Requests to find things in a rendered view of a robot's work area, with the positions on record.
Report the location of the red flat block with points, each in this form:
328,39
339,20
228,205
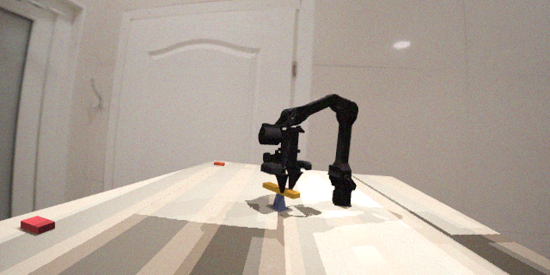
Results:
37,225

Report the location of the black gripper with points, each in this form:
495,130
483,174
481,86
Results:
288,159

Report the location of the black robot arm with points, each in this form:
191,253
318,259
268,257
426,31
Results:
346,113

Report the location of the yellow bar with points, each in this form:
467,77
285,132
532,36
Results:
287,192

